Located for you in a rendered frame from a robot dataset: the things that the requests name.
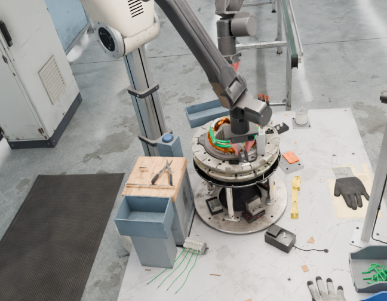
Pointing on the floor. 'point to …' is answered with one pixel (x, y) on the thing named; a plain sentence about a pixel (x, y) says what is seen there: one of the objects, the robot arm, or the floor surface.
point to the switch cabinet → (30, 76)
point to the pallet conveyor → (282, 12)
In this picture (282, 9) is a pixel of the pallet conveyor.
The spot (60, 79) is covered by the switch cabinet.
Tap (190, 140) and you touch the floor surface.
